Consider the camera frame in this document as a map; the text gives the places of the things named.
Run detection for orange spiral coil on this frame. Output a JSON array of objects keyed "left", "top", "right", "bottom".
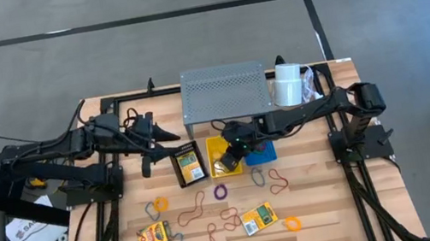
[{"left": 283, "top": 215, "right": 304, "bottom": 235}]

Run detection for black support beam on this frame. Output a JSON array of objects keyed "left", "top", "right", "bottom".
[{"left": 0, "top": 178, "right": 74, "bottom": 238}]

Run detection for yellow spiral coil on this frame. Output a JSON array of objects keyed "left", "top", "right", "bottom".
[{"left": 151, "top": 195, "right": 171, "bottom": 214}]

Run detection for blue plastic basket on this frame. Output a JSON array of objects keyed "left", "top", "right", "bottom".
[{"left": 241, "top": 138, "right": 280, "bottom": 168}]

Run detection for black plastic basket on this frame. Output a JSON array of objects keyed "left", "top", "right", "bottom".
[{"left": 167, "top": 138, "right": 212, "bottom": 190}]

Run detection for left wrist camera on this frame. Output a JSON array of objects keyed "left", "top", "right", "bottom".
[{"left": 130, "top": 110, "right": 156, "bottom": 131}]

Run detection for yellow black cable bundle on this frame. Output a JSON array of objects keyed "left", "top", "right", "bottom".
[{"left": 24, "top": 173, "right": 50, "bottom": 192}]

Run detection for yellow green crayon box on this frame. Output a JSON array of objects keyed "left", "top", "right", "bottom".
[
  {"left": 237, "top": 199, "right": 282, "bottom": 238},
  {"left": 175, "top": 149, "right": 207, "bottom": 186},
  {"left": 134, "top": 219, "right": 174, "bottom": 241}
]

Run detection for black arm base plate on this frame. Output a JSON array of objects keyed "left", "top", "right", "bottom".
[
  {"left": 327, "top": 121, "right": 395, "bottom": 166},
  {"left": 61, "top": 163, "right": 129, "bottom": 209}
]

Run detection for purple spiral coil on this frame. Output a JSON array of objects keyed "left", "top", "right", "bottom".
[{"left": 212, "top": 183, "right": 230, "bottom": 202}]

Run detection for white coiled cable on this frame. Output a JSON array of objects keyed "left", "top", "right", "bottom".
[{"left": 297, "top": 62, "right": 326, "bottom": 104}]

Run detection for yellow plastic basket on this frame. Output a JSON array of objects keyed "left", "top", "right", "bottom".
[{"left": 204, "top": 132, "right": 245, "bottom": 179}]

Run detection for white paper sheet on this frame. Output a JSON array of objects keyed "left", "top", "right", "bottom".
[{"left": 0, "top": 191, "right": 72, "bottom": 241}]

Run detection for black camera cable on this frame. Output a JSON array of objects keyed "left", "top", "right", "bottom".
[
  {"left": 209, "top": 117, "right": 231, "bottom": 135},
  {"left": 120, "top": 105, "right": 142, "bottom": 130}
]

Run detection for black aluminium rig frame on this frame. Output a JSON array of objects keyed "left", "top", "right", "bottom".
[{"left": 32, "top": 48, "right": 430, "bottom": 241}]

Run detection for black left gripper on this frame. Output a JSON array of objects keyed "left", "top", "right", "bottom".
[{"left": 129, "top": 120, "right": 187, "bottom": 180}]

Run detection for grey perforated metal shelf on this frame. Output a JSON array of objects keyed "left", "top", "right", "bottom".
[{"left": 174, "top": 58, "right": 277, "bottom": 141}]

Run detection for white power adapter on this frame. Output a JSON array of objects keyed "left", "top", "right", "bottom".
[{"left": 310, "top": 90, "right": 326, "bottom": 104}]

